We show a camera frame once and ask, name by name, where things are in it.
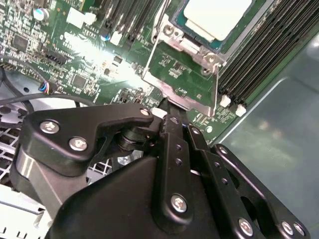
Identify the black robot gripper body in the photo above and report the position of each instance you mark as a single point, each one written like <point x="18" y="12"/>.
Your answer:
<point x="112" y="204"/>

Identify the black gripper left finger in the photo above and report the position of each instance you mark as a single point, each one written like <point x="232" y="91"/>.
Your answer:
<point x="74" y="124"/>

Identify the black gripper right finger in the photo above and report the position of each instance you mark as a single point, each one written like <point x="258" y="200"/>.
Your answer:
<point x="219" y="179"/>

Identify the metal socket cover frame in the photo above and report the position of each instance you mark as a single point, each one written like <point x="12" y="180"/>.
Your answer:
<point x="172" y="92"/>

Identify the silver square CPU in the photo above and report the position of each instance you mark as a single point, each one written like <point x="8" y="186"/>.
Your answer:
<point x="216" y="17"/>

